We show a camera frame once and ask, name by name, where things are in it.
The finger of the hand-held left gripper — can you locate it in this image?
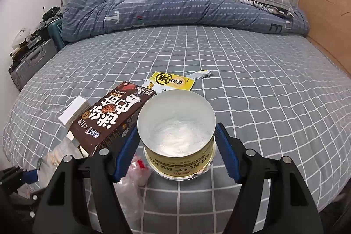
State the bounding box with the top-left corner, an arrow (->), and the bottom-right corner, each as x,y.
0,167 -> 38,205

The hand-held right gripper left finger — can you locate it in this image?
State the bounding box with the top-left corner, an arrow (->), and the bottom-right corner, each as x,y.
33,126 -> 139,234

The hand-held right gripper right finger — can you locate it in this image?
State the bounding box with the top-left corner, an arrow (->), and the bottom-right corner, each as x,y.
215,123 -> 324,234

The brown snack box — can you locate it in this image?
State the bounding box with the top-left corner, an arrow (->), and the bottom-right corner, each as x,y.
68,81 -> 157,156

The yellow yogurt cup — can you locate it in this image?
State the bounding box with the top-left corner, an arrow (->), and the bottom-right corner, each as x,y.
137,90 -> 216,182

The yellow snack packet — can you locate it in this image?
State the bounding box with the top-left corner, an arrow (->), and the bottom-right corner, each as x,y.
144,71 -> 196,92

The clear plastic bag red print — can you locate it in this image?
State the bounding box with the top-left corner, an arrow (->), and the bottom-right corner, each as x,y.
115,156 -> 152,226

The small white box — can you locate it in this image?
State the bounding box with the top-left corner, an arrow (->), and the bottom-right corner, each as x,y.
58,95 -> 91,126

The grey checked bed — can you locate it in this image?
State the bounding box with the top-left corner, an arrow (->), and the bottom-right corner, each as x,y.
3,24 -> 351,232

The small white wrapper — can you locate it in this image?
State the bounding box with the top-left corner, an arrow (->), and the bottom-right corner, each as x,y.
187,70 -> 213,79

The grey suitcase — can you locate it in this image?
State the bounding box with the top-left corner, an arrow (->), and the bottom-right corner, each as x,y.
9,38 -> 59,90

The white round gadget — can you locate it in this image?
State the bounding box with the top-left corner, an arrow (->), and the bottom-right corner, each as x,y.
14,28 -> 31,46

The teal crate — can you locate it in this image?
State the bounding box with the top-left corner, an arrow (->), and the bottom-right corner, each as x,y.
47,17 -> 66,49

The blue quilt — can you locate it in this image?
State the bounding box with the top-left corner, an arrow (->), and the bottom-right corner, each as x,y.
61,0 -> 310,44

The black gadget pile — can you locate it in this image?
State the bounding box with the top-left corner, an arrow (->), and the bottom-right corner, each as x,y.
41,6 -> 62,22

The wooden bed frame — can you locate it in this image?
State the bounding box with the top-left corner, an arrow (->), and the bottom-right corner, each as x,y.
298,0 -> 351,74

